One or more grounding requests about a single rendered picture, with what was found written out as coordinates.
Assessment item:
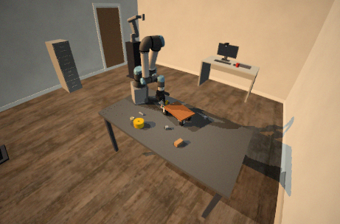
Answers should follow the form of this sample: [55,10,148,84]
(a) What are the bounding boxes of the small orange block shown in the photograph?
[174,138,183,147]

